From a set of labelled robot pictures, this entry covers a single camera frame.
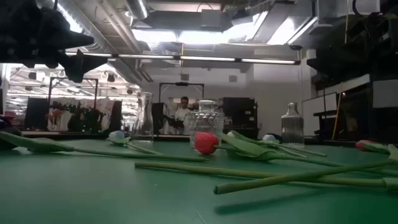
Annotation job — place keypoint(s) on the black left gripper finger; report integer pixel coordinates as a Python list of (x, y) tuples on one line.
[(81, 65), (74, 39)]

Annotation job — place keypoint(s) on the white artificial tulip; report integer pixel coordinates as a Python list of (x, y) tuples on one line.
[(230, 134), (116, 135), (269, 137)]

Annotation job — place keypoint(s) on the green artificial flower stem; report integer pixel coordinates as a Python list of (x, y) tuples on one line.
[(205, 143)]

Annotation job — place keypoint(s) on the tall smooth glass vase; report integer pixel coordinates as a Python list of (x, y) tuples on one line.
[(143, 124)]

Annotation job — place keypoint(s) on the ribbed glass vase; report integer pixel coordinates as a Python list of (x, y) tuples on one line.
[(292, 127)]

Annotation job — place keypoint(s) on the diamond-textured glass vase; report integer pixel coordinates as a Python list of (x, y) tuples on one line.
[(206, 119)]

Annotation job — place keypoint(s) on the red flower bouquet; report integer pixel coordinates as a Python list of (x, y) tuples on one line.
[(56, 115)]

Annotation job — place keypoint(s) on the dark upright panel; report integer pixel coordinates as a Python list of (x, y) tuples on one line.
[(116, 115)]

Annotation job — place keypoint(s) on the black monitor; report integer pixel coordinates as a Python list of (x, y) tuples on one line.
[(35, 113)]

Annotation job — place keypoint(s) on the white board panel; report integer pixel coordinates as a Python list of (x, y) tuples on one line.
[(320, 104)]

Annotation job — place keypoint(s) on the yellow pole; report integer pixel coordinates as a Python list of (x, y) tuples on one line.
[(337, 115)]

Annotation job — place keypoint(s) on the person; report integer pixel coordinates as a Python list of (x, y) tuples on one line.
[(183, 113)]

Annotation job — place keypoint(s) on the long ceiling light strip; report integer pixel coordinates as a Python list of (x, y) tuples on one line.
[(205, 58)]

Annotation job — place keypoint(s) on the green table mat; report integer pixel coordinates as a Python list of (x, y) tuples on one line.
[(93, 193)]

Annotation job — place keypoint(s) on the black cabinet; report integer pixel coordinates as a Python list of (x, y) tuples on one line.
[(241, 109)]

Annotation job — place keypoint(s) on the black rig frame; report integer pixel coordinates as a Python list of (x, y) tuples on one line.
[(182, 83), (90, 79)]

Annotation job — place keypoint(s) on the large spiral ventilation duct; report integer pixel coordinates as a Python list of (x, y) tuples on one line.
[(99, 34)]

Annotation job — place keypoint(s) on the white wall panel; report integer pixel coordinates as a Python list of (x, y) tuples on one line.
[(385, 93)]

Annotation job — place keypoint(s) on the round silver ventilation duct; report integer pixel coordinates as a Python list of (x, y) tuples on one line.
[(136, 7)]

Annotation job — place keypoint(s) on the rectangular metal ventilation duct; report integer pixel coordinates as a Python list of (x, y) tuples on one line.
[(174, 20)]

